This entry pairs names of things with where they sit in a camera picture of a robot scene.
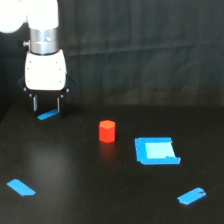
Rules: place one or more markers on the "blue tape strip back left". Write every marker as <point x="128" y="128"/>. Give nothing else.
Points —
<point x="48" y="114"/>

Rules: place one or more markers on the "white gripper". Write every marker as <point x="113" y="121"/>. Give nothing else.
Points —
<point x="45" y="73"/>

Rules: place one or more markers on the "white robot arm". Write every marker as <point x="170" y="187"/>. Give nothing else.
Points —
<point x="42" y="18"/>

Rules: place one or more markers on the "red hexagonal block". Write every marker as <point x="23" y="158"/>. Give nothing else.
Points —
<point x="107" y="131"/>

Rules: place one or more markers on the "blue tape strip front left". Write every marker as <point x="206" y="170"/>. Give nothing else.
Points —
<point x="20" y="188"/>

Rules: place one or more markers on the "blue tape strip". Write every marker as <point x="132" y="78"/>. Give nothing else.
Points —
<point x="191" y="196"/>
<point x="20" y="188"/>
<point x="48" y="114"/>

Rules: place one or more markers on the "blue taped square marker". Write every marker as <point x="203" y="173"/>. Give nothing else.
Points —
<point x="155" y="151"/>

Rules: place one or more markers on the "blue tape strip front right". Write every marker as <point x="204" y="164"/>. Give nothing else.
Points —
<point x="191" y="196"/>

